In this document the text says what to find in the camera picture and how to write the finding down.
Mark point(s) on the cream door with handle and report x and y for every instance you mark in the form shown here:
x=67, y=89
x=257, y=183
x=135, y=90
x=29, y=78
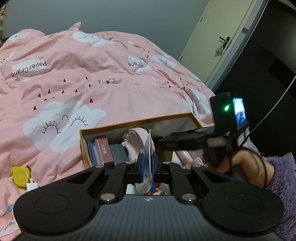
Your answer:
x=219, y=27

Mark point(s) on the white blue cream tube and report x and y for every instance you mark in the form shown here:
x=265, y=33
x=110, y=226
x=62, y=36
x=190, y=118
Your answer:
x=147, y=167

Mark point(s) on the yellow tape measure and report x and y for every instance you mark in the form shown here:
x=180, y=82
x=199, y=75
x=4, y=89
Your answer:
x=21, y=176

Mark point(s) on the pink cylinder bottle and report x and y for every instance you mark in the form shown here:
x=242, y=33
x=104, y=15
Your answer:
x=190, y=158

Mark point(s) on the person's right hand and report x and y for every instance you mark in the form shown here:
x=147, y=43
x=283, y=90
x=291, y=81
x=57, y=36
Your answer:
x=256, y=170

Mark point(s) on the white charger plug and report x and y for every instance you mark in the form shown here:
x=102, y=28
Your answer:
x=31, y=185

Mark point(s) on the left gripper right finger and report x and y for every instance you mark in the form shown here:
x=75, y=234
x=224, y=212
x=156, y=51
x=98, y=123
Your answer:
x=175, y=177

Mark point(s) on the white plush toy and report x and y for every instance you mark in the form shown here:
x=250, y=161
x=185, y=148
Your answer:
x=134, y=141

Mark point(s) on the purple fuzzy sleeve forearm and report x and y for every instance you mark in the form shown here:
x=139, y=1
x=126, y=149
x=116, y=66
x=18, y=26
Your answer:
x=283, y=185

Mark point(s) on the colourful duck keychain toy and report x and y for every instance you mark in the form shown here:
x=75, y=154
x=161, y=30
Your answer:
x=159, y=189

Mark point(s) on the orange cardboard box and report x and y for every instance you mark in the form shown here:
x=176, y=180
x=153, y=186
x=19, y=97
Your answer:
x=160, y=126

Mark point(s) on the pink cloud print duvet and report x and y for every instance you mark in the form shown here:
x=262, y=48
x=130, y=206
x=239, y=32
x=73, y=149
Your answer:
x=52, y=86

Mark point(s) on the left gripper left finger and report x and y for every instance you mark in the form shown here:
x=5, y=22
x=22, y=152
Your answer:
x=121, y=175

